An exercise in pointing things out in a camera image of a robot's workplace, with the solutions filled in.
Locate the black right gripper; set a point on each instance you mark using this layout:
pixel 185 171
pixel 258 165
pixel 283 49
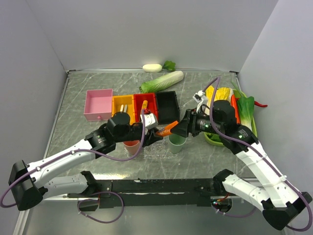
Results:
pixel 188 124

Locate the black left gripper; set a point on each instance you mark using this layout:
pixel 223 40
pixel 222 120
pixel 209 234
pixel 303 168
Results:
pixel 151 136

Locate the mint green plastic cup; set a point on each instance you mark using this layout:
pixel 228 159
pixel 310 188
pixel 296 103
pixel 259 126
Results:
pixel 176 143

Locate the orange toothpaste tube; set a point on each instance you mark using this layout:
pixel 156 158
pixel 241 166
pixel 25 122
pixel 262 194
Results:
pixel 167 129

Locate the clear textured acrylic tray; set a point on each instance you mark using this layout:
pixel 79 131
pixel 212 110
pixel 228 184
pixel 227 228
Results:
pixel 158 150

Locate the pink plastic cup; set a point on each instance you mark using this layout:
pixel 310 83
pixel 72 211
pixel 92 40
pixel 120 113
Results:
pixel 132 146

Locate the yellow toothpaste tube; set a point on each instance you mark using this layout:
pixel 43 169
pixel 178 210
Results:
pixel 144 105

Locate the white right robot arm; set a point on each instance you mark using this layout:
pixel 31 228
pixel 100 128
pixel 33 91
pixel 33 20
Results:
pixel 278 200

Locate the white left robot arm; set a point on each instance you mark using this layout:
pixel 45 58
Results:
pixel 33 182

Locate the lime green vegetable tray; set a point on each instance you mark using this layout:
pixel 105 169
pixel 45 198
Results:
pixel 253 124

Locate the black storage bin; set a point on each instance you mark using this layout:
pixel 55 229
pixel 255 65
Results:
pixel 167 107

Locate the red storage bin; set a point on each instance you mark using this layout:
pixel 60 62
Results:
pixel 151 104

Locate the yellow storage bin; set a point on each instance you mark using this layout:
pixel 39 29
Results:
pixel 124 103

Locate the green napa cabbage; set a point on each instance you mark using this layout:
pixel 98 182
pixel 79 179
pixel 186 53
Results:
pixel 162 83

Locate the yellow napa cabbage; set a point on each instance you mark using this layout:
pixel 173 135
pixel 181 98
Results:
pixel 222 93

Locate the orange carrot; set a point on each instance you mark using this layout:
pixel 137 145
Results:
pixel 233 103

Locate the pink drawer box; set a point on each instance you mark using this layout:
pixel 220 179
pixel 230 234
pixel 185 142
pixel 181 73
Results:
pixel 98 105

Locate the white radish with leaves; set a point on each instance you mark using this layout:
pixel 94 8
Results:
pixel 168 66

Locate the green bok choy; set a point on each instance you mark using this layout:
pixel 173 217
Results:
pixel 245 108

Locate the red chili pepper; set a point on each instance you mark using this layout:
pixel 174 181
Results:
pixel 256 103

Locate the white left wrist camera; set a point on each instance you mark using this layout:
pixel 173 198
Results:
pixel 150 120

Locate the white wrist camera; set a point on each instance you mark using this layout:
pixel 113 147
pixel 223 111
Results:
pixel 150 120
pixel 201 99

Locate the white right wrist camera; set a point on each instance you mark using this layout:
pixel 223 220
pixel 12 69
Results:
pixel 201 99

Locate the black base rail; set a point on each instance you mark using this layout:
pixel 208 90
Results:
pixel 156 192

